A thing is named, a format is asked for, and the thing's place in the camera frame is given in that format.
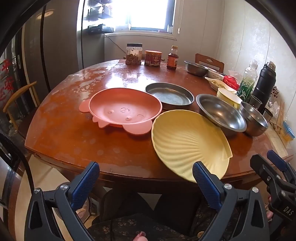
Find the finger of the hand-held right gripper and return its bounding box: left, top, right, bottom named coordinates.
left=250, top=154, right=287, bottom=193
left=267, top=150, right=296, bottom=181

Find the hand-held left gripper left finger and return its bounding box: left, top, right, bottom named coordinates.
left=24, top=161, right=100, bottom=241

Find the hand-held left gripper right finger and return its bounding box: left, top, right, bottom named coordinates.
left=192, top=161, right=270, bottom=241

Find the small steel bowl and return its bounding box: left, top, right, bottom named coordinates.
left=239, top=101, right=269, bottom=137

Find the yellow shell-shaped plate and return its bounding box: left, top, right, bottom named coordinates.
left=151, top=110, right=233, bottom=183

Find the large steel bowl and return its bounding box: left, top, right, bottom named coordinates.
left=196, top=93, right=247, bottom=137

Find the yellow bowl with handle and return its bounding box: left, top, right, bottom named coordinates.
left=216, top=87, right=243, bottom=109

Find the pink animal-shaped plate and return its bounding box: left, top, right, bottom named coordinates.
left=79, top=88, right=163, bottom=135

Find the shallow steel plate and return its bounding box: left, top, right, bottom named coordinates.
left=145, top=82, right=194, bottom=110

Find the person's right hand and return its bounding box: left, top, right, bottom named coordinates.
left=266, top=195, right=275, bottom=221

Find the blue plastic packet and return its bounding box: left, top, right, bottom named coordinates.
left=281, top=120, right=296, bottom=142

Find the wooden chopsticks bundle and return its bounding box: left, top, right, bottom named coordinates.
left=275, top=102, right=286, bottom=135

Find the small steel cup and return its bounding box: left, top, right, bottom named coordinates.
left=262, top=108, right=274, bottom=123

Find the clear plastic cup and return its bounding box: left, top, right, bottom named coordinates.
left=248, top=95, right=263, bottom=109

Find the black thermos flask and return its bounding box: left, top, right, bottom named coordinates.
left=251, top=61, right=277, bottom=109

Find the green-label plastic bottle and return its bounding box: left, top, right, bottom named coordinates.
left=236, top=59, right=258, bottom=103

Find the red tissue packet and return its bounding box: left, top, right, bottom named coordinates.
left=222, top=70, right=244, bottom=91

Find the white dish of noodles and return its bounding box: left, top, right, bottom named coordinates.
left=205, top=77, right=237, bottom=92

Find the white ceramic bowl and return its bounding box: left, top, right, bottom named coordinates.
left=206, top=68, right=225, bottom=79

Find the steel basin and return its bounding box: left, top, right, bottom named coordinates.
left=184, top=60, right=210, bottom=77

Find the wooden chair back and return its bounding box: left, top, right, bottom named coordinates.
left=195, top=53, right=225, bottom=73

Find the amber sauce bottle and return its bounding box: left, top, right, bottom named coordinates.
left=166, top=45, right=179, bottom=70

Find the red-label jar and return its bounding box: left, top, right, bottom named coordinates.
left=144, top=50, right=162, bottom=67

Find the clear jar black lid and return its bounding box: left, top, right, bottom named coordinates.
left=125, top=43, right=143, bottom=65

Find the grey refrigerator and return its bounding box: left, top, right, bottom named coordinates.
left=22, top=0, right=84, bottom=102

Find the black storage rack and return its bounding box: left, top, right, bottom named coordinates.
left=81, top=0, right=130, bottom=35

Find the window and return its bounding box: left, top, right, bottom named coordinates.
left=125, top=0, right=177, bottom=35

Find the wooden chair with curved rail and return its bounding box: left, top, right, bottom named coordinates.
left=3, top=81, right=38, bottom=139

